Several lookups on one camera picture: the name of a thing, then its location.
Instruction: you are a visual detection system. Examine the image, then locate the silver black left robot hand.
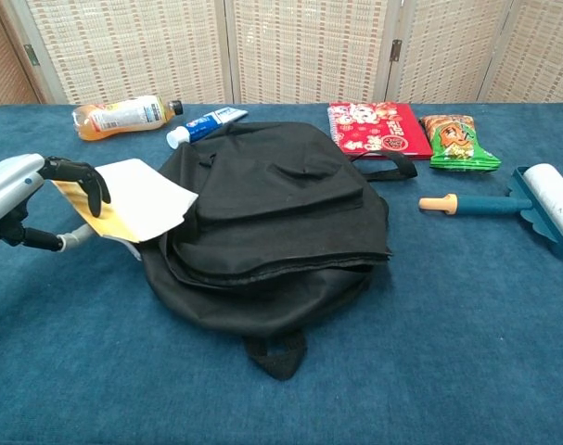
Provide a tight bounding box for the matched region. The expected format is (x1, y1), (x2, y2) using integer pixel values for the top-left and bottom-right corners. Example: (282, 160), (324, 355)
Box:
(0, 153), (112, 253)

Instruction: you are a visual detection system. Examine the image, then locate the white book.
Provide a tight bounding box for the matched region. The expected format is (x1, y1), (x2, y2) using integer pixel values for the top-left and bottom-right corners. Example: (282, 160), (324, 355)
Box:
(51, 158), (199, 261)

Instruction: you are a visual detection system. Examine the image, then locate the black backpack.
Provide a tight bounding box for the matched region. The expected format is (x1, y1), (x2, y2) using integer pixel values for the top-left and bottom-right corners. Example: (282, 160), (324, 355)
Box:
(139, 121), (419, 382)

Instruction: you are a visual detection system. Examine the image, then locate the orange drink bottle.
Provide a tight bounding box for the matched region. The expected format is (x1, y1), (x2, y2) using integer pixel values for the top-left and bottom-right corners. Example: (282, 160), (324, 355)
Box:
(71, 95), (185, 143)

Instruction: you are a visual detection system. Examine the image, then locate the blue white toothpaste tube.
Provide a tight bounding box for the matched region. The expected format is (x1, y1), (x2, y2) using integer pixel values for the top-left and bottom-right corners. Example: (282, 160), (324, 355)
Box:
(165, 106), (249, 150)

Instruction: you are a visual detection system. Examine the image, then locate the woven folding screen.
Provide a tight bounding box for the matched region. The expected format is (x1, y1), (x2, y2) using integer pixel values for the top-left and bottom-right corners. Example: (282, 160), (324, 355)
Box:
(0, 0), (563, 111)

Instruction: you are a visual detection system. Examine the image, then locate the red spiral notebook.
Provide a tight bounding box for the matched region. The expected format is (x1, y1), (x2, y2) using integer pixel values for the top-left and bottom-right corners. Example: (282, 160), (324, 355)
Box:
(326, 101), (434, 161)

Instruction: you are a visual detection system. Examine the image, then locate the green orange snack bag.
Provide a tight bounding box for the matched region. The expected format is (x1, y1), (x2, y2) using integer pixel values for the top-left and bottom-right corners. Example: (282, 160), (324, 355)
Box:
(419, 113), (502, 172)

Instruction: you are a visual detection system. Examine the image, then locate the blue felt table cover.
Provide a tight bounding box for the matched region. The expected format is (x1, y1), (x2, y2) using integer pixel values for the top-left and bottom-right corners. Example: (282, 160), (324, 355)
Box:
(0, 102), (563, 445)

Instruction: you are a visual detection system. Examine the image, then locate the teal lint roller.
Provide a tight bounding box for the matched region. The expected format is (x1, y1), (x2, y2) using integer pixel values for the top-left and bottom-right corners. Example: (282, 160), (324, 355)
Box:
(418, 162), (563, 259)

